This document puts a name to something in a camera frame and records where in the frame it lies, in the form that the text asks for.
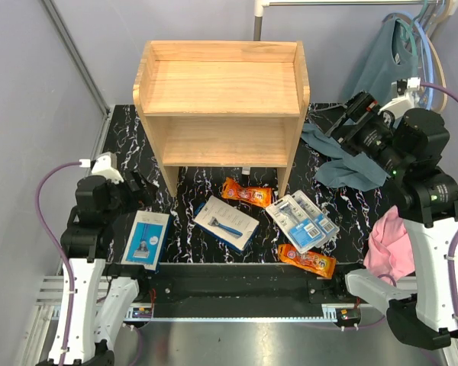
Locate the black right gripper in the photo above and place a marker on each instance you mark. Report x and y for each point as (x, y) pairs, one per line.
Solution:
(363, 109)

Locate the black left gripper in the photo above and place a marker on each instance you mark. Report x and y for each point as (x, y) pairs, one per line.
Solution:
(145, 195)

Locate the Gillette razor blister pack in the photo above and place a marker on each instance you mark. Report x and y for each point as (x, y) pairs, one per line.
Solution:
(303, 233)

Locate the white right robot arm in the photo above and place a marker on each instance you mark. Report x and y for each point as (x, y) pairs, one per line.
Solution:
(408, 146)

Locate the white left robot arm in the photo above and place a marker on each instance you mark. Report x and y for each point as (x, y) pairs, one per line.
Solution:
(87, 329)

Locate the wooden two-tier shelf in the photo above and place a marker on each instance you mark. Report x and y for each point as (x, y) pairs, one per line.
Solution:
(215, 103)

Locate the blue Harry's razor box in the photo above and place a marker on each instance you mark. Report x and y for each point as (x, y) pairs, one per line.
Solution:
(147, 240)

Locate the teal blue t-shirt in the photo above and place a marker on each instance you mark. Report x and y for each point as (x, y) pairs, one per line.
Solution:
(385, 61)

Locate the white Harry's razor box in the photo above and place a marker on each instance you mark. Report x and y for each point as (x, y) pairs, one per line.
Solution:
(226, 223)

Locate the green plastic hanger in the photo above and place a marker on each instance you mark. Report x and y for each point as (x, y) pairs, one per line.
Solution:
(413, 33)

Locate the orange razor pack upper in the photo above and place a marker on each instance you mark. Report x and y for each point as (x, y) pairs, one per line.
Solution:
(261, 197)

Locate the orange razor pack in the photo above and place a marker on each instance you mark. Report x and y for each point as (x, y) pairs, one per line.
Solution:
(261, 197)
(316, 263)

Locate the blue plastic hanger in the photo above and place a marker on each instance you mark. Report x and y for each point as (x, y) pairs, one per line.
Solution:
(426, 51)

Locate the pink cloth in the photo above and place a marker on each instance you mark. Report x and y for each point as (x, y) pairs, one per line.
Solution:
(390, 251)

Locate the orange razor pack lower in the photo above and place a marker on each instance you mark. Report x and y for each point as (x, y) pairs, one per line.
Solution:
(316, 263)

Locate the beige wooden hanger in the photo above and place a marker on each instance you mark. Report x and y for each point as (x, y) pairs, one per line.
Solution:
(441, 12)

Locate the metal clothes rack bar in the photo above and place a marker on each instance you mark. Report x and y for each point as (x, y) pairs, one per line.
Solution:
(260, 5)

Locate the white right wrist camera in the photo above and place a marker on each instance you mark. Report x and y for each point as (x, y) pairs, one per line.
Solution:
(405, 97)

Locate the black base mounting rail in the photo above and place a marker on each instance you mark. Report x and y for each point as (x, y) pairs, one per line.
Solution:
(231, 291)

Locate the aluminium corner frame profile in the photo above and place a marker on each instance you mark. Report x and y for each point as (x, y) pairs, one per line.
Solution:
(71, 48)

